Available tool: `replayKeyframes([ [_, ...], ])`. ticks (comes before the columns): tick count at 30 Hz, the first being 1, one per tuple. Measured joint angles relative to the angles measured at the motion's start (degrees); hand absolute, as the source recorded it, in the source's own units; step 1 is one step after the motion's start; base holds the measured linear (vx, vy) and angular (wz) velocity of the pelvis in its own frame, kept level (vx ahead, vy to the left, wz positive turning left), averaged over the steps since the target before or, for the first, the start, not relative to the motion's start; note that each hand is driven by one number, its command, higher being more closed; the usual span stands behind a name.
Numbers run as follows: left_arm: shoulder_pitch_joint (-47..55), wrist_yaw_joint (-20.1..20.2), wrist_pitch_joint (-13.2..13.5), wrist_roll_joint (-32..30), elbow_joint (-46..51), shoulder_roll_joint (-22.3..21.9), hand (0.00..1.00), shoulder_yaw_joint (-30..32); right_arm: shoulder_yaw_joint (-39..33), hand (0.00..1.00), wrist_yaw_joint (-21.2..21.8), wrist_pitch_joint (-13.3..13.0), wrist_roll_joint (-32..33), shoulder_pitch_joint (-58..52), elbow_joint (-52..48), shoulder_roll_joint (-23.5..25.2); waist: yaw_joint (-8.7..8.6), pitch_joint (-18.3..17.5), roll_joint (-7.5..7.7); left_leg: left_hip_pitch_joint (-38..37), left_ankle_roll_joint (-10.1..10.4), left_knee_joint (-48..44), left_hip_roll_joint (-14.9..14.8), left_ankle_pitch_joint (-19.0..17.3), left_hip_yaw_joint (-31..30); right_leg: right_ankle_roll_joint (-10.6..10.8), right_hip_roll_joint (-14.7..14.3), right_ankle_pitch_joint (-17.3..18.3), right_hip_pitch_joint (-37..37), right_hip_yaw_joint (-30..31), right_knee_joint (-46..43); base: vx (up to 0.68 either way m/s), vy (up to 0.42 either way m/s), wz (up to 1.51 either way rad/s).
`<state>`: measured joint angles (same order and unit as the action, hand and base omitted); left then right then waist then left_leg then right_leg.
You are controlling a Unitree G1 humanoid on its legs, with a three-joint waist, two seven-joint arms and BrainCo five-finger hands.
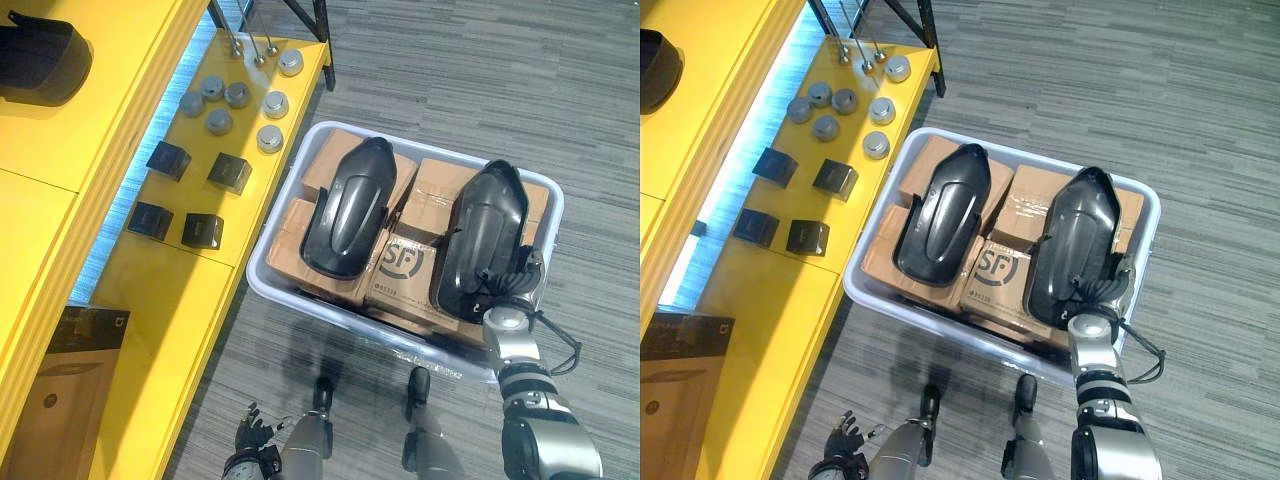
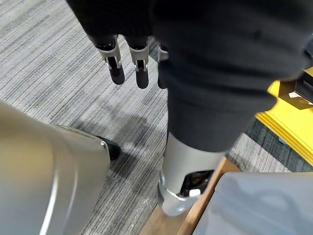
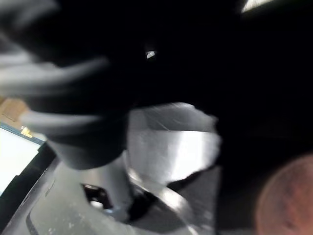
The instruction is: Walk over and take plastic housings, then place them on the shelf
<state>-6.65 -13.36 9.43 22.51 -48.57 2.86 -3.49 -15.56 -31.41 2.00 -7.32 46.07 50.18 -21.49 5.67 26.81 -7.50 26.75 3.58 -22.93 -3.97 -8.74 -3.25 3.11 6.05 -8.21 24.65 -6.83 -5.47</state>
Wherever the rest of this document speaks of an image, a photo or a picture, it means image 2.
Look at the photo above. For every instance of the silver robot leg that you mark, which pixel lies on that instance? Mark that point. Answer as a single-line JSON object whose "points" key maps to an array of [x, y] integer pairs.
{"points": [[36, 171]]}

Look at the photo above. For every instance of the grey plastic bag liner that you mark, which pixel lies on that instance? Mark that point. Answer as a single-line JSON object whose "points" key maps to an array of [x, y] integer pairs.
{"points": [[259, 205]]}

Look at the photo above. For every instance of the black plastic housing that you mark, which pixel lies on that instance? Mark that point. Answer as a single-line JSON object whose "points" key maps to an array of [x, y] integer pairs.
{"points": [[305, 84], [284, 93]]}

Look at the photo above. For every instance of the dark robot foot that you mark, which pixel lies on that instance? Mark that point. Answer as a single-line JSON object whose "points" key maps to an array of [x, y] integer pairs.
{"points": [[113, 149]]}

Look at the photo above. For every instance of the yellow shelf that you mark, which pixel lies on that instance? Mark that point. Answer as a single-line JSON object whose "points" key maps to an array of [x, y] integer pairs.
{"points": [[288, 124]]}

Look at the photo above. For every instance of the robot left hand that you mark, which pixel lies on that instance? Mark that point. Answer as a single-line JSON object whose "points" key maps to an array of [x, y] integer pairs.
{"points": [[210, 61]]}

